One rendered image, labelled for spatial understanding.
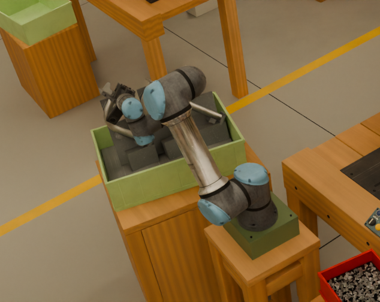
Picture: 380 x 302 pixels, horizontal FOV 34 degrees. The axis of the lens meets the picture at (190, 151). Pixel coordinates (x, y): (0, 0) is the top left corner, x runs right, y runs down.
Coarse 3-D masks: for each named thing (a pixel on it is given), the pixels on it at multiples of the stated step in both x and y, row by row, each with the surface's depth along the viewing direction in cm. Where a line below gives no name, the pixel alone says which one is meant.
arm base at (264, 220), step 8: (264, 208) 220; (272, 208) 223; (240, 216) 225; (248, 216) 222; (256, 216) 221; (264, 216) 221; (272, 216) 223; (240, 224) 226; (248, 224) 223; (256, 224) 223; (264, 224) 222; (272, 224) 224
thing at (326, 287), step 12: (372, 252) 211; (336, 264) 209; (348, 264) 211; (360, 264) 213; (372, 264) 213; (324, 276) 210; (336, 276) 211; (348, 276) 210; (360, 276) 209; (372, 276) 209; (324, 288) 209; (336, 288) 207; (348, 288) 207; (360, 288) 205; (372, 288) 204; (336, 300) 200; (348, 300) 202; (360, 300) 202; (372, 300) 200
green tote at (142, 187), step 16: (224, 112) 283; (96, 128) 289; (96, 144) 279; (112, 144) 296; (224, 144) 263; (240, 144) 265; (176, 160) 261; (224, 160) 267; (240, 160) 270; (128, 176) 258; (144, 176) 260; (160, 176) 263; (176, 176) 265; (192, 176) 268; (224, 176) 273; (112, 192) 261; (128, 192) 263; (144, 192) 266; (160, 192) 268; (128, 208) 268
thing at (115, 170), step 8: (216, 144) 282; (104, 152) 292; (112, 152) 291; (104, 160) 288; (112, 160) 287; (160, 160) 280; (168, 160) 279; (112, 168) 282; (120, 168) 281; (128, 168) 280; (144, 168) 278; (112, 176) 278; (120, 176) 277
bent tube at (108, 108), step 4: (108, 100) 267; (108, 104) 267; (112, 104) 267; (104, 108) 268; (108, 108) 267; (104, 112) 268; (108, 112) 268; (104, 116) 268; (104, 120) 270; (108, 124) 269; (112, 124) 270; (112, 128) 270; (116, 128) 271; (120, 128) 272; (124, 128) 273; (116, 132) 272; (120, 132) 272; (124, 132) 272; (128, 132) 273; (128, 136) 274; (132, 136) 274
